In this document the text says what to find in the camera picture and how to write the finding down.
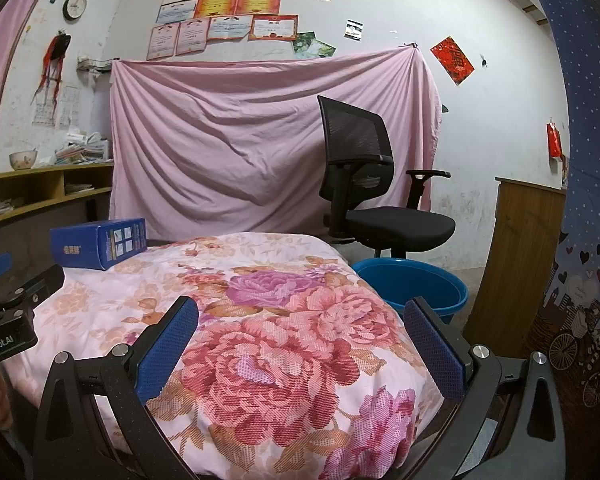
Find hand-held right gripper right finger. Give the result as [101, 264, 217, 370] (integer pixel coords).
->
[403, 296, 567, 480]

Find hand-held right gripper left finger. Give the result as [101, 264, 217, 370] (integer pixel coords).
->
[32, 295, 201, 480]

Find blue cardboard box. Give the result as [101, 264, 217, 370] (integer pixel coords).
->
[50, 217, 147, 272]

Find blue plastic basin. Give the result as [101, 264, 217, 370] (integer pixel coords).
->
[352, 257, 469, 326]

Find floral pink blanket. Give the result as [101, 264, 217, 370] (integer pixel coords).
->
[10, 232, 446, 480]

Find wooden shelf unit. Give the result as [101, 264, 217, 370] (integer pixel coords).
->
[0, 161, 115, 261]

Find floral ceramic bowl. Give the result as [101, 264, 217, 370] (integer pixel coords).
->
[8, 149, 38, 171]

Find brown wooden cabinet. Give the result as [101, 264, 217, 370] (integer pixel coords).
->
[462, 176, 567, 358]

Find pile of newspapers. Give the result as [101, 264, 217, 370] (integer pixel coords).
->
[54, 130, 115, 166]

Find black office chair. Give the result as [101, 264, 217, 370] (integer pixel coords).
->
[316, 95, 456, 261]

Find blue dotted curtain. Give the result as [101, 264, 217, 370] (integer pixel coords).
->
[522, 0, 600, 461]

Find red tassel decoration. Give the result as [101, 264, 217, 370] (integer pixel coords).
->
[30, 30, 73, 106]

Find pink hanging sheet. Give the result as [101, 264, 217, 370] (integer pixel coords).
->
[107, 44, 443, 241]

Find white wall calendar sheets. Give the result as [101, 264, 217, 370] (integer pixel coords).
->
[32, 85, 79, 130]

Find small wall shelf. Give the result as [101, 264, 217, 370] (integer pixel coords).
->
[76, 52, 115, 78]

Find red hanging wall packet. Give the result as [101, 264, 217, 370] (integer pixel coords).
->
[546, 120, 564, 158]

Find red paper wall poster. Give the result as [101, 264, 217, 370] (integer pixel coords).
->
[430, 36, 476, 86]

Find group of wall certificates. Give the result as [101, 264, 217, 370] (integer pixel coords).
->
[146, 0, 333, 61]

